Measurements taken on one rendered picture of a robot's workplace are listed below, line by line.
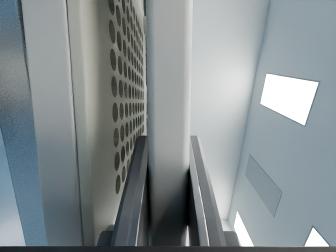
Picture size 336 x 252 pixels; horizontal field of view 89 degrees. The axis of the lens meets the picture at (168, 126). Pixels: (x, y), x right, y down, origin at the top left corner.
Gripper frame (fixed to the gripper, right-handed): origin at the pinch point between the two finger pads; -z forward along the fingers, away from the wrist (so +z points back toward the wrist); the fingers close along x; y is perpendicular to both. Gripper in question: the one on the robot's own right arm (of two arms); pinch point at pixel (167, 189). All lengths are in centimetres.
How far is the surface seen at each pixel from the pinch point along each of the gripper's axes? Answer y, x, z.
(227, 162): 350, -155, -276
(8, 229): 111, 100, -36
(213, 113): 223, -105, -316
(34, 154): 3.6, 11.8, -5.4
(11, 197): 97, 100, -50
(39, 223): 10.0, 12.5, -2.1
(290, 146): 185, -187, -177
